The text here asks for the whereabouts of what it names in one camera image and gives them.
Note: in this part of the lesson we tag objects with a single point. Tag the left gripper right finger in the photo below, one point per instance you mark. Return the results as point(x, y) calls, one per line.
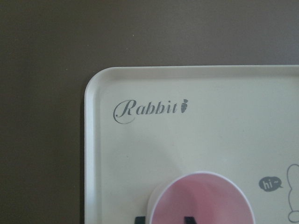
point(189, 220)

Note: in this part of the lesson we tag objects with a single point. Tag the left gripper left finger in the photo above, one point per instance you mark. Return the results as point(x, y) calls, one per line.
point(140, 220)

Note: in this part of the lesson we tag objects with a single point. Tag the pink cup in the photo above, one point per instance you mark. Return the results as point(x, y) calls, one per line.
point(208, 197)

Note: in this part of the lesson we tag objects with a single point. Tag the cream rabbit tray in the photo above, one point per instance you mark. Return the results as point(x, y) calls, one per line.
point(147, 125)

